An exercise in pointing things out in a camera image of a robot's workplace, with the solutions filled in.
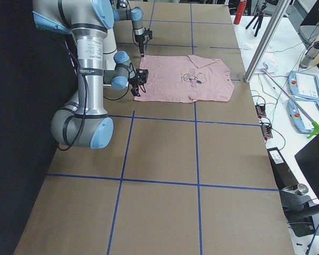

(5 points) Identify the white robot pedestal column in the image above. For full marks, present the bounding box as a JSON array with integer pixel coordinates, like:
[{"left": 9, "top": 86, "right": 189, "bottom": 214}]
[{"left": 103, "top": 29, "right": 117, "bottom": 70}]

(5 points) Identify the teach pendant tablet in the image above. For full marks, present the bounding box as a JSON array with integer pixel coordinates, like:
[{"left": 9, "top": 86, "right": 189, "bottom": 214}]
[
  {"left": 288, "top": 71, "right": 319, "bottom": 101},
  {"left": 287, "top": 99, "right": 319, "bottom": 134}
]

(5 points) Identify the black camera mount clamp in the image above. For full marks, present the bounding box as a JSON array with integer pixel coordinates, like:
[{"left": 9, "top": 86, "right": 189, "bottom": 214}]
[{"left": 279, "top": 188, "right": 319, "bottom": 237}]

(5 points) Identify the black monitor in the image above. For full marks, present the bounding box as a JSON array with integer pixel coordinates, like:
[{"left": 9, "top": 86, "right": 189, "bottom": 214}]
[{"left": 295, "top": 134, "right": 319, "bottom": 199}]

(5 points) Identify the upper teach pendant tablet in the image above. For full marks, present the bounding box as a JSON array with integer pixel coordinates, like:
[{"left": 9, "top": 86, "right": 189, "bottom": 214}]
[{"left": 288, "top": 71, "right": 319, "bottom": 101}]

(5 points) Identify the red bottle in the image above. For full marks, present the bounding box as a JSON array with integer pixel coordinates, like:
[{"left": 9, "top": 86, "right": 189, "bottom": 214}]
[{"left": 233, "top": 0, "right": 247, "bottom": 25}]

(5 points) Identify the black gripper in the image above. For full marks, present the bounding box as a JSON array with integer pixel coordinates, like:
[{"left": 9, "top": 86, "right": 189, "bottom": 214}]
[
  {"left": 129, "top": 69, "right": 148, "bottom": 97},
  {"left": 133, "top": 28, "right": 153, "bottom": 57}
]

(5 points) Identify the pink Snoopy t-shirt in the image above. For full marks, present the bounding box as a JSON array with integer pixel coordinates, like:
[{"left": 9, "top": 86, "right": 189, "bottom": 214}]
[{"left": 134, "top": 55, "right": 234, "bottom": 103}]

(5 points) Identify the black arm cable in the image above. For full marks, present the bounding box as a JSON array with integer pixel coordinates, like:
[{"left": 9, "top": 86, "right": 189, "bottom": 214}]
[{"left": 57, "top": 39, "right": 88, "bottom": 151}]

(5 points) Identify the clear water bottle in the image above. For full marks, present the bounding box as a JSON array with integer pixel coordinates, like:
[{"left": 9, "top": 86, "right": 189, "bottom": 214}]
[{"left": 299, "top": 41, "right": 319, "bottom": 69}]

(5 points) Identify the lower teach pendant tablet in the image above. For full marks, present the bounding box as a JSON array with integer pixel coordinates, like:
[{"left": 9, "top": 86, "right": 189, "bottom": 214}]
[{"left": 287, "top": 99, "right": 319, "bottom": 134}]

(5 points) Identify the upper orange terminal block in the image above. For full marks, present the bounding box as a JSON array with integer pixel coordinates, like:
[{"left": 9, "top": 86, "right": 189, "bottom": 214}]
[{"left": 255, "top": 104, "right": 266, "bottom": 118}]

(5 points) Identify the aluminium frame post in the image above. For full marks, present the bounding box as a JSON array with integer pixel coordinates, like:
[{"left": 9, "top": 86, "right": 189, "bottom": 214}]
[{"left": 244, "top": 0, "right": 290, "bottom": 83}]

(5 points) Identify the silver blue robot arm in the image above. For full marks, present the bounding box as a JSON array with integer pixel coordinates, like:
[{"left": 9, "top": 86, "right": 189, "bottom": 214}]
[
  {"left": 113, "top": 1, "right": 153, "bottom": 57},
  {"left": 33, "top": 1, "right": 152, "bottom": 149}
]

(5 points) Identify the black box with label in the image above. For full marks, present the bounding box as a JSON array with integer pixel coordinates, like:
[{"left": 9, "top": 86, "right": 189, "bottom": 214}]
[{"left": 267, "top": 147, "right": 299, "bottom": 191}]

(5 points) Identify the black camera tripod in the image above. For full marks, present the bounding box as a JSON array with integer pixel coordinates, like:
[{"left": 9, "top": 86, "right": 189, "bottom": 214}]
[{"left": 245, "top": 11, "right": 264, "bottom": 37}]

